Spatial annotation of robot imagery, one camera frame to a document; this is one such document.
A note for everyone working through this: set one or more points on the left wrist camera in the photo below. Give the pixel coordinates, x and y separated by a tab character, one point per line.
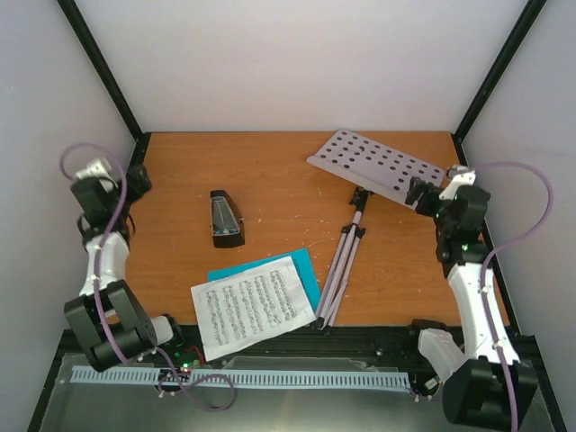
98	168

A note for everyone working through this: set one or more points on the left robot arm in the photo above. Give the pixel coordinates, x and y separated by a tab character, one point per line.
108	321

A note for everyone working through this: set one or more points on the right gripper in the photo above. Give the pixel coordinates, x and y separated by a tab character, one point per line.
415	193

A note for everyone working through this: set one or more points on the blue sheet music paper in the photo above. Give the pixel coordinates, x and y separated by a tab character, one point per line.
296	264

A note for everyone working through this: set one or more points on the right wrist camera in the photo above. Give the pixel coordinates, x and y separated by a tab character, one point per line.
458	176

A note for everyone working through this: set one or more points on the white sheet music paper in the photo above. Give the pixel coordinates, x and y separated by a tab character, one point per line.
239	311

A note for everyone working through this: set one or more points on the white tripod music stand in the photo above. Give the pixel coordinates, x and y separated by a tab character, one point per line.
374	168

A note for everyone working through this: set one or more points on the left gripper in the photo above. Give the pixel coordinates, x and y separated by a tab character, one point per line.
144	182

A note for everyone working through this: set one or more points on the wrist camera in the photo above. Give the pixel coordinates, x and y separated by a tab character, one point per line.
98	168
458	176

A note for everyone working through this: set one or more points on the black left frame post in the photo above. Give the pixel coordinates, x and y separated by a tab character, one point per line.
80	28

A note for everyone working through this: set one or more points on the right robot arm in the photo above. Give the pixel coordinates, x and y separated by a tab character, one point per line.
486	385

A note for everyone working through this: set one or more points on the black metronome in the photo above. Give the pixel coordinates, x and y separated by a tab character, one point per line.
227	223

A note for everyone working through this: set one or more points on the grey slotted cable duct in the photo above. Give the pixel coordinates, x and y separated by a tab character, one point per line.
252	379

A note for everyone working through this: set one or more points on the black aluminium frame post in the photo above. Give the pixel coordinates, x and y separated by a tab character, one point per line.
507	52

